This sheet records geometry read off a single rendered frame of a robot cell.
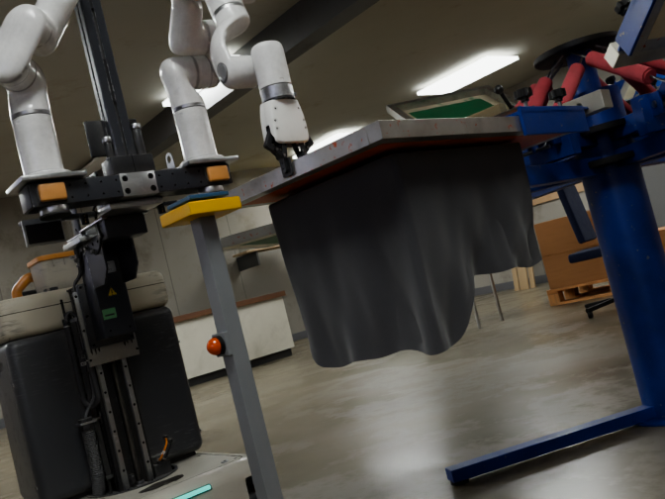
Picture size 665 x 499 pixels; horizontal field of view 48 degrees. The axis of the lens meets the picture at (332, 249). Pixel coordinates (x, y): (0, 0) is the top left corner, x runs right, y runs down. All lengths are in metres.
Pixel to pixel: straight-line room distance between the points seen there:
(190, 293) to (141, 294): 9.04
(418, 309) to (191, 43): 1.00
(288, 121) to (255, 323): 7.68
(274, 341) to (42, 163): 7.64
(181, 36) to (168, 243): 9.51
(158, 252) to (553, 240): 6.15
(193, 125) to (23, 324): 0.79
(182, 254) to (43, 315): 9.24
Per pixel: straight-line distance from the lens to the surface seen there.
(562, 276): 7.59
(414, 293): 1.56
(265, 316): 9.36
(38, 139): 1.94
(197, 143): 2.11
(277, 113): 1.66
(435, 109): 3.92
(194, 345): 8.85
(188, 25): 2.10
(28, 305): 2.40
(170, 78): 2.16
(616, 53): 2.20
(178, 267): 11.53
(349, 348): 1.74
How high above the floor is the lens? 0.71
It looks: 3 degrees up
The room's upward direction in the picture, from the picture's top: 14 degrees counter-clockwise
